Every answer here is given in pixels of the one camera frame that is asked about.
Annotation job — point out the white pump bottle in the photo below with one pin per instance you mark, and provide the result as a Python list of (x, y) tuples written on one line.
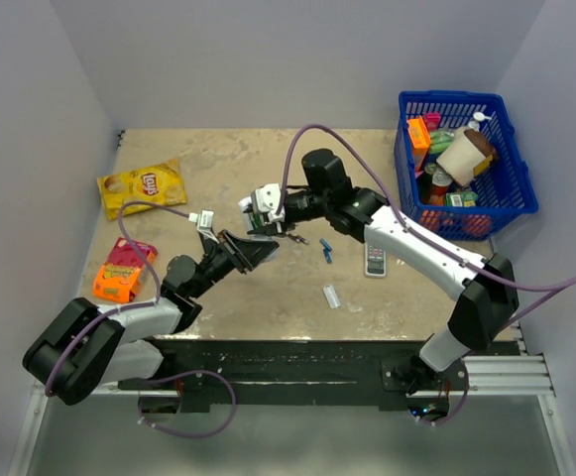
[(477, 119)]

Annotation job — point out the white remote control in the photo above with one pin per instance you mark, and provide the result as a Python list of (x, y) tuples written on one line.
[(245, 206)]

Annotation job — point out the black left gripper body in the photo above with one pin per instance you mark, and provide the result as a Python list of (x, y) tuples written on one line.
[(221, 255)]

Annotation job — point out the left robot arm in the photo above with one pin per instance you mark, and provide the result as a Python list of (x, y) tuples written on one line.
[(87, 345)]

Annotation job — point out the green bottle in basket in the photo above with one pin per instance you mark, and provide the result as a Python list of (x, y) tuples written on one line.
[(440, 140)]

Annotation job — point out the red can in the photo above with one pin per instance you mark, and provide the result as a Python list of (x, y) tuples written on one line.
[(441, 181)]

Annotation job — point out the aluminium rail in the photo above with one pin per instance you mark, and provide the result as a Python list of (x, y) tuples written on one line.
[(509, 376)]

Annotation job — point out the white battery cover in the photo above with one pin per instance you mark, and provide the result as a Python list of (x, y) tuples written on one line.
[(331, 296)]

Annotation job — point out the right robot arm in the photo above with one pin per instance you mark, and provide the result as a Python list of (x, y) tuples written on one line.
[(484, 302)]

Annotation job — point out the orange pink candy box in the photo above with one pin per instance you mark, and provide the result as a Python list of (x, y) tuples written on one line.
[(121, 276)]

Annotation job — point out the blue battery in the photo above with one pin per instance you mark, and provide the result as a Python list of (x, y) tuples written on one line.
[(325, 245), (327, 256)]

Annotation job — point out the blue plastic basket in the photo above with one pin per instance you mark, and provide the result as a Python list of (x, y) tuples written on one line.
[(504, 190)]

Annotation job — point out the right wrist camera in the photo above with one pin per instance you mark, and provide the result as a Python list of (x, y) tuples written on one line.
[(267, 203)]

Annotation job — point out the pink box in basket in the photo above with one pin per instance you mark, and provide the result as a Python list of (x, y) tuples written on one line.
[(431, 121)]

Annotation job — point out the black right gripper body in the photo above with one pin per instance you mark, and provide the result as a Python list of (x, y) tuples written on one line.
[(307, 205)]

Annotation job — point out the green box in basket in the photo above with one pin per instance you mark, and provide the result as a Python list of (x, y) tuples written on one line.
[(465, 199)]

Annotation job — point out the grey buttoned remote control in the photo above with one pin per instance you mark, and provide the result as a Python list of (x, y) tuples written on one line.
[(375, 262)]

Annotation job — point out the orange box in basket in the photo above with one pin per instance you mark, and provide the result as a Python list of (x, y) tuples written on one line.
[(419, 141)]

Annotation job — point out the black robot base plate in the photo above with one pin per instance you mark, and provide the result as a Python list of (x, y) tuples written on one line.
[(289, 373)]

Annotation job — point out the yellow Lays chips bag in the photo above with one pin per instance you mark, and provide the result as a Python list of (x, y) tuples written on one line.
[(159, 184)]

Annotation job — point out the paper cup with brown lid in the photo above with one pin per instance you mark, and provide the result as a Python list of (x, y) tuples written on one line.
[(469, 155)]

